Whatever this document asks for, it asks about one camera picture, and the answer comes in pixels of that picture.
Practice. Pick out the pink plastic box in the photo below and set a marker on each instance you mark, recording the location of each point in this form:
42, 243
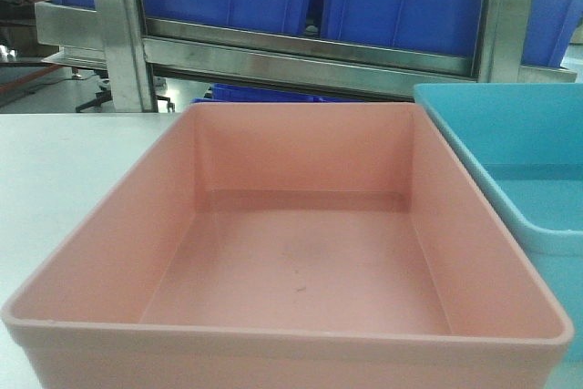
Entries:
291, 246

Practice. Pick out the light blue plastic box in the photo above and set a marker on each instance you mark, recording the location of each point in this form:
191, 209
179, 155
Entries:
522, 144

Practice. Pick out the blue crates lower shelf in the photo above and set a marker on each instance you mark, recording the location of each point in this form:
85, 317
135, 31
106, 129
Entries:
230, 93

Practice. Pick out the stainless steel shelf rack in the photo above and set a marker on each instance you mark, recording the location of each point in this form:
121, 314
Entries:
116, 36

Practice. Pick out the blue crate far right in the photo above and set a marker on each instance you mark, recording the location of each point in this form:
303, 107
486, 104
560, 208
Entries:
550, 27

